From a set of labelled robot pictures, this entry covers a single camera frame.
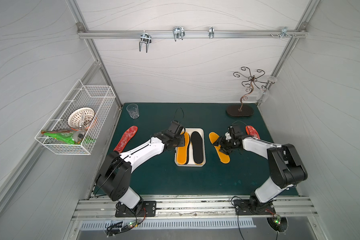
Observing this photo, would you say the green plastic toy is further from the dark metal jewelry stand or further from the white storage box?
the dark metal jewelry stand

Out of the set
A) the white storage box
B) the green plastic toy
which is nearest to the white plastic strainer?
the green plastic toy

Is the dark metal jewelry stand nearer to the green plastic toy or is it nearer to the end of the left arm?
the end of the left arm

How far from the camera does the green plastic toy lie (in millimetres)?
545

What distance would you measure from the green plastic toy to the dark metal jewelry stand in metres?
0.86

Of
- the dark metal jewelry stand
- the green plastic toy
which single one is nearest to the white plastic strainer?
the green plastic toy

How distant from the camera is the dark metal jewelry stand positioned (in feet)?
3.01
